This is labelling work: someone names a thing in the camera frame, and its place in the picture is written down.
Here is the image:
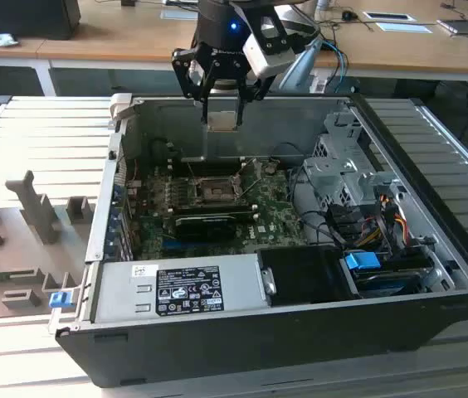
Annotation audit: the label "black round component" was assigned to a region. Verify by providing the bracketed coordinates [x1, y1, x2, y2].
[149, 138, 175, 161]

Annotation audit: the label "blue bracket latch strip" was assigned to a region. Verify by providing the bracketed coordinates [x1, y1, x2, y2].
[107, 182, 124, 260]

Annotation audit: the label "blue disk carrier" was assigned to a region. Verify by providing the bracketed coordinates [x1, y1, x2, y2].
[344, 250, 383, 273]

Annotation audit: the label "black PC case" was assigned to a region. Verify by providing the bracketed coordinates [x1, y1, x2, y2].
[49, 93, 468, 389]

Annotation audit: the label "yellow red power wires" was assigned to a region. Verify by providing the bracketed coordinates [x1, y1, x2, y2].
[358, 197, 412, 250]

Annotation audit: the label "black RAM slot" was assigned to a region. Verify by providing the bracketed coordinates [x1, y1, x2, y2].
[171, 168, 246, 175]
[169, 164, 246, 171]
[165, 202, 256, 210]
[169, 160, 246, 167]
[169, 156, 246, 163]

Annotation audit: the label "black box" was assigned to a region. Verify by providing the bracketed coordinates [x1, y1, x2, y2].
[0, 0, 81, 41]

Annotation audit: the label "blue case latch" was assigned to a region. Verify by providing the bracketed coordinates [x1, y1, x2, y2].
[50, 292, 73, 310]

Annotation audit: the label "grey flat laptop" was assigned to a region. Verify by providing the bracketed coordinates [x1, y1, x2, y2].
[436, 18, 468, 37]

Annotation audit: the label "grey desk cable hatch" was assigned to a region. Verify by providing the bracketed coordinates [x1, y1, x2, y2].
[374, 21, 435, 34]
[362, 11, 417, 22]
[161, 7, 197, 21]

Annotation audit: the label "black graphics card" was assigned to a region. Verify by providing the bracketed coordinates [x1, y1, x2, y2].
[173, 213, 237, 244]

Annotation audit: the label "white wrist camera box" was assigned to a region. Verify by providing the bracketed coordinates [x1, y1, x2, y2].
[241, 14, 297, 80]

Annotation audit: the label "brown parts rack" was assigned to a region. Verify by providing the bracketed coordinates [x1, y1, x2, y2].
[0, 169, 94, 323]

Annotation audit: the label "black cable bundle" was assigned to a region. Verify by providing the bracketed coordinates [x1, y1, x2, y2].
[324, 202, 368, 250]

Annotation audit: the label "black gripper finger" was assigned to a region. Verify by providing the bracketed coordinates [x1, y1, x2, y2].
[171, 47, 213, 124]
[236, 74, 277, 126]

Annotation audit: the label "grey power supply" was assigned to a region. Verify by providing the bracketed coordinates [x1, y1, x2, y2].
[92, 252, 268, 324]

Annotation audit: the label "silver CPU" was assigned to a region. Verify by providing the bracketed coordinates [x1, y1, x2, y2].
[207, 110, 238, 133]

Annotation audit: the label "metal socket cover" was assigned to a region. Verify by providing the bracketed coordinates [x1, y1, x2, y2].
[233, 159, 265, 199]

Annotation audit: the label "wooden desk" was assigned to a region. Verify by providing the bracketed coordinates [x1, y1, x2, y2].
[0, 0, 468, 82]

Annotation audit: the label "metal drive cage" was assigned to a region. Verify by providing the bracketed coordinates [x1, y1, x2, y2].
[300, 109, 409, 216]

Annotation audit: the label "blue expansion slot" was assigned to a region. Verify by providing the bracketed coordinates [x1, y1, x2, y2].
[163, 238, 202, 250]

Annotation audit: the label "black hard disk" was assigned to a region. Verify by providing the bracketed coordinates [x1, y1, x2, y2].
[352, 265, 430, 298]

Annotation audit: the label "CPU socket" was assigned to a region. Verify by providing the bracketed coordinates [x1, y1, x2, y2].
[190, 173, 246, 206]

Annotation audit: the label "green motherboard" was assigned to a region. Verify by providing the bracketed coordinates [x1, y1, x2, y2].
[128, 157, 314, 262]

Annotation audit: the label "black plastic shroud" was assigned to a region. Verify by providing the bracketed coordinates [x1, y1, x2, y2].
[256, 245, 362, 308]

